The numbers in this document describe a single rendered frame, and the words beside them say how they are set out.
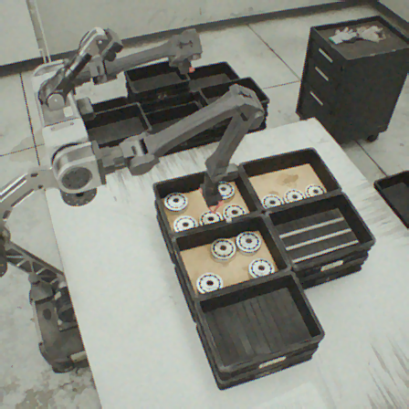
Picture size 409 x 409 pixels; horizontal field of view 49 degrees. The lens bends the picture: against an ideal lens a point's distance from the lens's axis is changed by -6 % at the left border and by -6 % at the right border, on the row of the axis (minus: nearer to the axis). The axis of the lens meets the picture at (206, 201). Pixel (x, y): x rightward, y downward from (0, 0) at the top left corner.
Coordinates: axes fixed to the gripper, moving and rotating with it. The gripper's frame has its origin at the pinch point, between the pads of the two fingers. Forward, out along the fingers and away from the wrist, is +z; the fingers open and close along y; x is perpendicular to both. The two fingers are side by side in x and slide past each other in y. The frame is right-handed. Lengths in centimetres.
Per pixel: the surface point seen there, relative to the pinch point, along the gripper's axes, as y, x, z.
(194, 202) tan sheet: 13.6, 2.1, 11.9
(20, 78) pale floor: 279, 84, 97
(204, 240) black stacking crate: -9.7, 5.9, 8.8
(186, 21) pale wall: 298, -88, 82
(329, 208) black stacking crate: -11, -53, 10
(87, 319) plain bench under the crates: -21, 61, 25
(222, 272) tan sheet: -24.9, 4.0, 11.7
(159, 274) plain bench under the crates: -9.6, 26.5, 24.8
